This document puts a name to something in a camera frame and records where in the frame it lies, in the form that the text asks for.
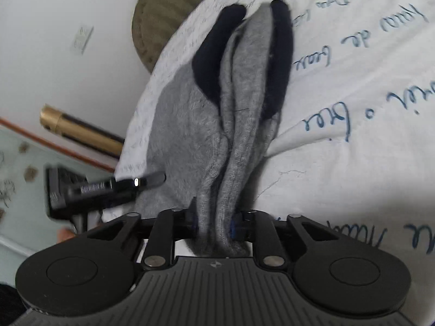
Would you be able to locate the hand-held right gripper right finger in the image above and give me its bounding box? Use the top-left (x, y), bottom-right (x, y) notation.
top-left (234, 211), bottom-right (338, 268)

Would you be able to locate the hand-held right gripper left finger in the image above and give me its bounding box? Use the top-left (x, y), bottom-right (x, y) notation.
top-left (88, 208), bottom-right (194, 268)

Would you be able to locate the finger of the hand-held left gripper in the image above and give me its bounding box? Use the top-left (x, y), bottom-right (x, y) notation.
top-left (111, 173), bottom-right (167, 196)

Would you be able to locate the grey and navy small garment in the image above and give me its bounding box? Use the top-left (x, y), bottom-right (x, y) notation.
top-left (134, 0), bottom-right (295, 257)

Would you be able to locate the gold and black tube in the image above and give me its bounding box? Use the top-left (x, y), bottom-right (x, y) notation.
top-left (39, 105), bottom-right (126, 159)

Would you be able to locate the dark cloth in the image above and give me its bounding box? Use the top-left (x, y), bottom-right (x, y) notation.
top-left (0, 283), bottom-right (28, 318)

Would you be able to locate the white blanket with script print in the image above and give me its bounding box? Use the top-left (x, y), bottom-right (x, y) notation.
top-left (102, 0), bottom-right (435, 316)

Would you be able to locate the tan upholstered headboard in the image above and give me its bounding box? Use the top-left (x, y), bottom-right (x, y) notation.
top-left (131, 0), bottom-right (232, 74)

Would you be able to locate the white wall socket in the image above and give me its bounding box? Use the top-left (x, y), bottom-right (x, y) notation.
top-left (71, 25), bottom-right (94, 55)

